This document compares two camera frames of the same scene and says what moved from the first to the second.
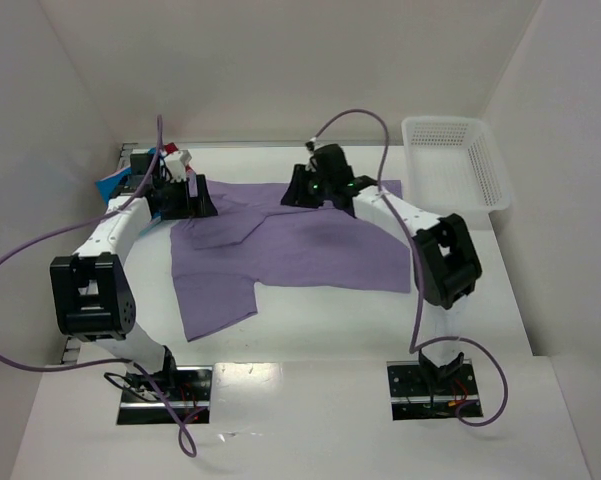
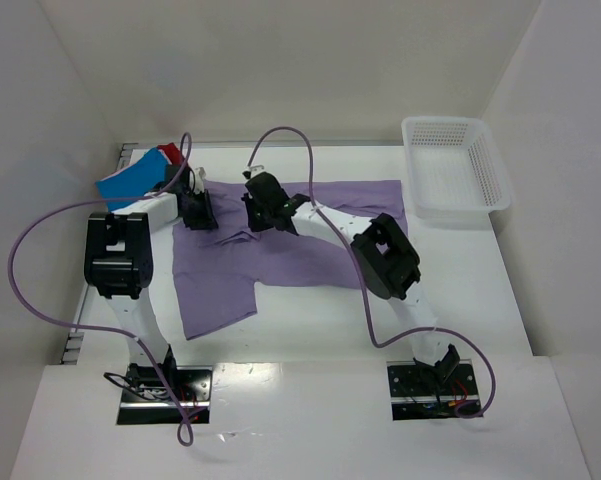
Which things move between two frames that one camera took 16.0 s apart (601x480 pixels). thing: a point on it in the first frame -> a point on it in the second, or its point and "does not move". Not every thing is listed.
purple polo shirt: (219, 262) does not move
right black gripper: (300, 187) -> (255, 214)
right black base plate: (413, 396) does not move
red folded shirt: (170, 148) does not move
